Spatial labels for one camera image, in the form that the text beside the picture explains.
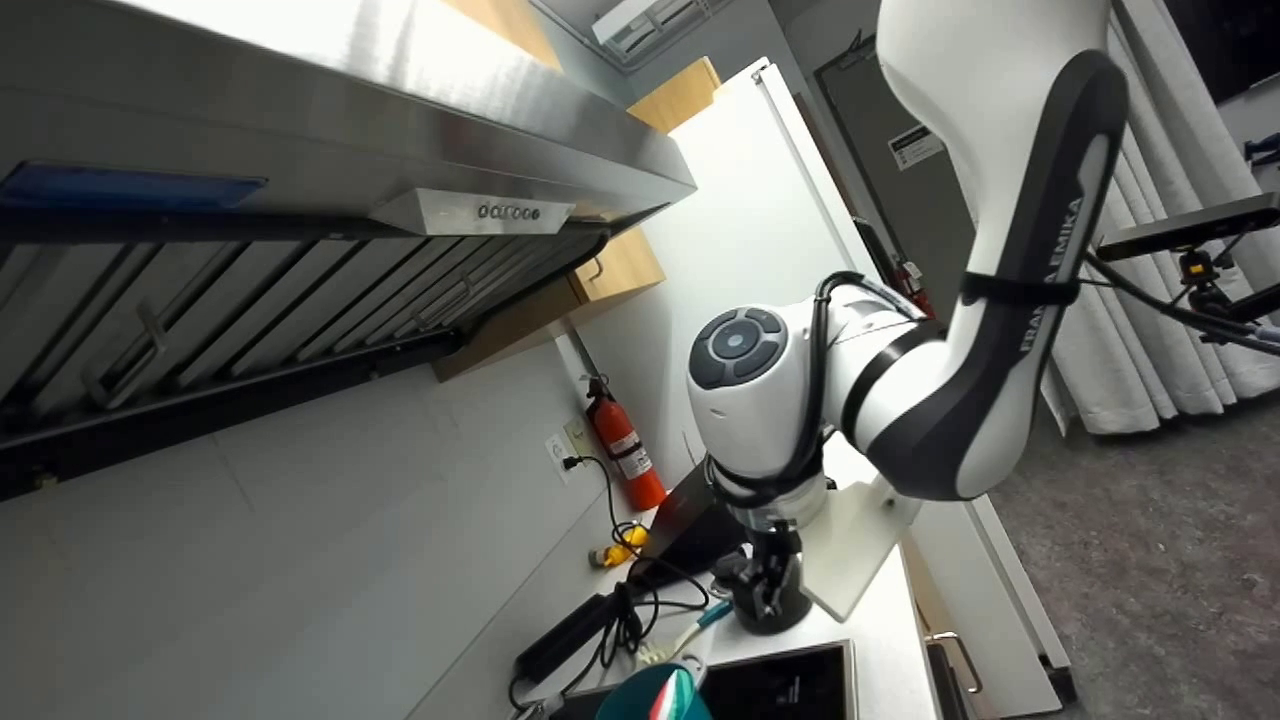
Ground white curtains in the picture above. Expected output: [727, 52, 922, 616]
[1038, 0, 1280, 441]

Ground white wall outlet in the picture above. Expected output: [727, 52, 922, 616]
[541, 427, 592, 481]

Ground yellow plug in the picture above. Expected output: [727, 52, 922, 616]
[592, 521, 657, 574]

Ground black pot with silver handle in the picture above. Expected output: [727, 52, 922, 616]
[727, 582, 820, 639]

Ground orange-red fire extinguisher white label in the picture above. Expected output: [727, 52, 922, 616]
[585, 374, 678, 521]

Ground black camera rig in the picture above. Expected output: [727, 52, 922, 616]
[1093, 192, 1280, 351]

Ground silver cabinet handle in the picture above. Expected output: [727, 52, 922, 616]
[925, 626, 987, 700]

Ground small red fire extinguisher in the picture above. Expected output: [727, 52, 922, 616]
[893, 257, 940, 306]

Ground white door sign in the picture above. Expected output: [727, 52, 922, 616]
[889, 124, 954, 174]

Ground black power strip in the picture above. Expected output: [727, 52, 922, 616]
[510, 592, 645, 685]

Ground black angled panel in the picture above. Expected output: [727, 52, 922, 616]
[623, 457, 754, 592]

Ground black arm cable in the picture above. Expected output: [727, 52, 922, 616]
[714, 243, 1280, 511]

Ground black induction cooktop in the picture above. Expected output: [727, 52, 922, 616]
[695, 639, 856, 720]

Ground white tall refrigerator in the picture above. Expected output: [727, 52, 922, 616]
[623, 52, 1080, 716]

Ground stainless steel range hood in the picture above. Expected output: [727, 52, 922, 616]
[0, 0, 699, 504]

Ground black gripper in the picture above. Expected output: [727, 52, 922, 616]
[735, 521, 811, 620]

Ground wooden base cabinet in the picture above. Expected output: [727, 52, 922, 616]
[882, 485, 1003, 720]

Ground teal and white utensil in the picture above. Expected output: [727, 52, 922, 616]
[657, 592, 740, 662]

